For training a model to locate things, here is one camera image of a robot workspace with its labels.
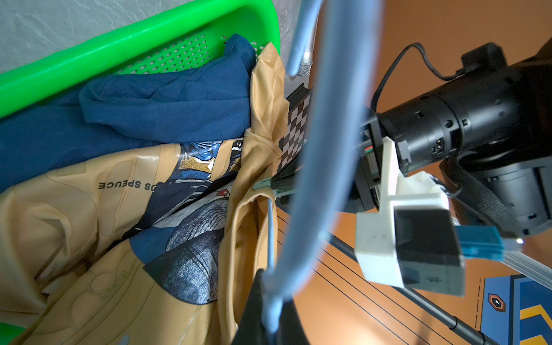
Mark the black clothes rack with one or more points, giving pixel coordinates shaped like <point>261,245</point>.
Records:
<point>460,328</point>

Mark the white wire hanger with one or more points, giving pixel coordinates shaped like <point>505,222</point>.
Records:
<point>347,62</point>

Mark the black white checkerboard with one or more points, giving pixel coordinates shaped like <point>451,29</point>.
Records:
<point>294,139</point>

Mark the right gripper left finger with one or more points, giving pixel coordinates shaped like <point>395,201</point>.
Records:
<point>250,330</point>

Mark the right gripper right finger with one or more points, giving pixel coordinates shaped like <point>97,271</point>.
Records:
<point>291,329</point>

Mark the yellow printed t-shirt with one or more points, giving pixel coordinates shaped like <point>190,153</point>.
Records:
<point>108,241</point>

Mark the silver metal cylinder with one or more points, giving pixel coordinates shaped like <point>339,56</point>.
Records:
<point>307,60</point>

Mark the green plastic basket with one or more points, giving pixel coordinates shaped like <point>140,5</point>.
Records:
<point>108,56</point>

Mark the navy blue t-shirt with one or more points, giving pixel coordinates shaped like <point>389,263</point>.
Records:
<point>117,113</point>

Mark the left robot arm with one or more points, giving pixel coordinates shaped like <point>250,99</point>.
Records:
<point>488,126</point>

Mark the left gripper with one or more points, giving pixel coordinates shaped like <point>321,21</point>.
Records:
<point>365,191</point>

